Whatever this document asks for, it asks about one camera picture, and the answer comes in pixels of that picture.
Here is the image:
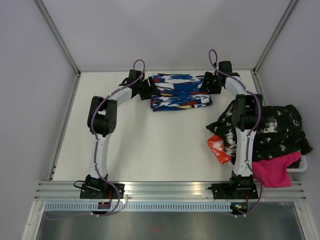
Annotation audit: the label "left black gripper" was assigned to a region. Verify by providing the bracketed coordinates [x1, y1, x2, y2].
[136, 77, 161, 101]

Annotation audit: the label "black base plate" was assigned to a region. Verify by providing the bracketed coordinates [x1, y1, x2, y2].
[74, 182, 125, 200]
[207, 183, 258, 200]

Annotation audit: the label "orange white garment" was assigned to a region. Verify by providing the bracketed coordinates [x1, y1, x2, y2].
[207, 135, 232, 164]

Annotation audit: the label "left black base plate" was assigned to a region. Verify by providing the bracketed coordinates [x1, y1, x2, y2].
[74, 182, 125, 200]

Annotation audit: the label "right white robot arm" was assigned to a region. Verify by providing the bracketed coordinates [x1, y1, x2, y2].
[201, 61, 263, 198]

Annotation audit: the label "aluminium frame post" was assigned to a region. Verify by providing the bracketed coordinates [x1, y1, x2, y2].
[252, 0, 300, 75]
[33, 0, 81, 76]

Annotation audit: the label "aluminium mounting rail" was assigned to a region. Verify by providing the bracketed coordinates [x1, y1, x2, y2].
[33, 181, 307, 202]

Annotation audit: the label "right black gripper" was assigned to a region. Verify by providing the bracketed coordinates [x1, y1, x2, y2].
[200, 71, 223, 95]

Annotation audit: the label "blue white red patterned trousers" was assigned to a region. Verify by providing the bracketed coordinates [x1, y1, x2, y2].
[150, 73, 213, 112]

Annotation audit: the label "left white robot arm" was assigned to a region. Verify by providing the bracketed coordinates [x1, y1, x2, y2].
[87, 69, 159, 199]

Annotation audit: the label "black white patterned trousers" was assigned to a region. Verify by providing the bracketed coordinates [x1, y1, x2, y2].
[206, 101, 313, 162]

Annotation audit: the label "pink garment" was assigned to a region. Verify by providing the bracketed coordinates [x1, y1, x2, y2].
[252, 152, 301, 188]

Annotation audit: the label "slotted cable duct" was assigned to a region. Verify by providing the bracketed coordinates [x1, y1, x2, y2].
[44, 201, 232, 212]

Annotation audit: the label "right aluminium frame post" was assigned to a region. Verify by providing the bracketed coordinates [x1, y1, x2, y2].
[252, 0, 300, 75]

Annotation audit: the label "white tray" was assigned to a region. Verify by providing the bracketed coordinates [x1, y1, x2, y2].
[286, 155, 308, 173]

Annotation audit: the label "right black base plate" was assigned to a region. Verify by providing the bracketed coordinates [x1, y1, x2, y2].
[207, 183, 258, 200]

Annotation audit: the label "left aluminium frame post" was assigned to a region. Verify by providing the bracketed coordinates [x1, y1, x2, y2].
[33, 0, 81, 76]

